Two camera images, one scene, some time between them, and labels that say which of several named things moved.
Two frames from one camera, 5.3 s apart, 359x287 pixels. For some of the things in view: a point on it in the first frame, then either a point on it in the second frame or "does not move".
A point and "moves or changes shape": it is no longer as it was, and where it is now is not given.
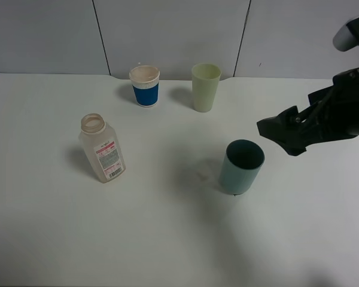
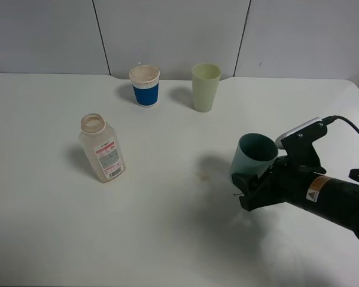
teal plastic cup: [243, 164] moves or changes shape
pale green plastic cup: [205, 78] does not move
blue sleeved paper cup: [145, 81] does not move
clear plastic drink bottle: [103, 147] does not move
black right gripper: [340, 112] -> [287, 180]
